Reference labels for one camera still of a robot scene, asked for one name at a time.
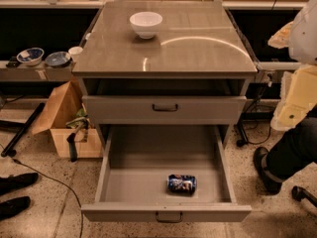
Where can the open grey middle drawer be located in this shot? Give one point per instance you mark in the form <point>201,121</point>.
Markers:
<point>137,161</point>

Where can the black shoe lower left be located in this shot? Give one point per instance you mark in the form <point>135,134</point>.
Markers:
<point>13,207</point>

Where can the black tool in box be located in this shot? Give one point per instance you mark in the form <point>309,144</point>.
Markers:
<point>71,141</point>

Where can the grey drawer cabinet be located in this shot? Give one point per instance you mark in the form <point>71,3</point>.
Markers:
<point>196,52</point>

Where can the black pole on floor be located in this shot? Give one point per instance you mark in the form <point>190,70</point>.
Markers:
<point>20,129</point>

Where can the side shelf bench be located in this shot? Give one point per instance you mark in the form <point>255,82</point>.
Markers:
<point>40,72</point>

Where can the closed grey upper drawer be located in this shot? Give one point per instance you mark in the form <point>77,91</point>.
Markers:
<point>183,110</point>

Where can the cardboard box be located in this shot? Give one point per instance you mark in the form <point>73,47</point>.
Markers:
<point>61,108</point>

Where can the black shoe upper left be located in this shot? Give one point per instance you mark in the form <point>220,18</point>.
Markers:
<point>20,181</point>

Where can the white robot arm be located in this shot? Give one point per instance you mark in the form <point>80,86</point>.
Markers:
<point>303,36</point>

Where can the white bowl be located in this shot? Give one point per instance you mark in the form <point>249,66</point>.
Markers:
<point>146,24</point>

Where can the black shoe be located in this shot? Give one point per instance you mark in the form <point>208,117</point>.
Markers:
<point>20,181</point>
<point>272,185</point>
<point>13,207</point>

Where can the black shoe right side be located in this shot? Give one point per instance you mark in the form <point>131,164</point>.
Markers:
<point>272,185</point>

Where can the white paper cup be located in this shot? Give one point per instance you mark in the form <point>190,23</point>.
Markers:
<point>75,52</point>

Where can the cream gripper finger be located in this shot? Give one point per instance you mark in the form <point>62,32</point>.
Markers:
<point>280,39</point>
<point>298,96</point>

